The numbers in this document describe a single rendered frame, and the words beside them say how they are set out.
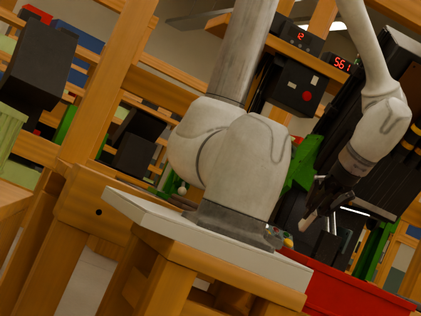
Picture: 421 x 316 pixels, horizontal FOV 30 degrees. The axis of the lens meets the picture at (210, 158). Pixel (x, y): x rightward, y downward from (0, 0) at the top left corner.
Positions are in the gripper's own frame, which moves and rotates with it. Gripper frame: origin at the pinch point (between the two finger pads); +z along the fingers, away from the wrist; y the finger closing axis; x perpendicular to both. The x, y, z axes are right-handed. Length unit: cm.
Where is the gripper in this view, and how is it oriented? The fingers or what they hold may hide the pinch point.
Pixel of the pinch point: (307, 219)
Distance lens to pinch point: 214.3
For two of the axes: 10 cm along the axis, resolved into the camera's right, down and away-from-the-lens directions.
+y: 8.7, 4.0, 2.8
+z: -4.9, 7.1, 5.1
